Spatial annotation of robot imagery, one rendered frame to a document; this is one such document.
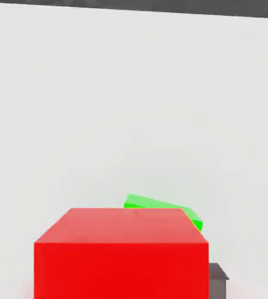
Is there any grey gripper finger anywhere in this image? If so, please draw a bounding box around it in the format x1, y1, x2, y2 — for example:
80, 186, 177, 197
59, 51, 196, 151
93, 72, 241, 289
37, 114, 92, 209
208, 262, 242, 299

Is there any small red cube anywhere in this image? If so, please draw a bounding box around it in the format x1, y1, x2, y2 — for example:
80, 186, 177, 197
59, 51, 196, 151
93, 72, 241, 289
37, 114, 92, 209
33, 207, 210, 299

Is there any small green cube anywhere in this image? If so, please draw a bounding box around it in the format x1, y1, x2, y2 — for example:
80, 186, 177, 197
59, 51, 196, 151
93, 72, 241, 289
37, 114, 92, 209
123, 193, 204, 233

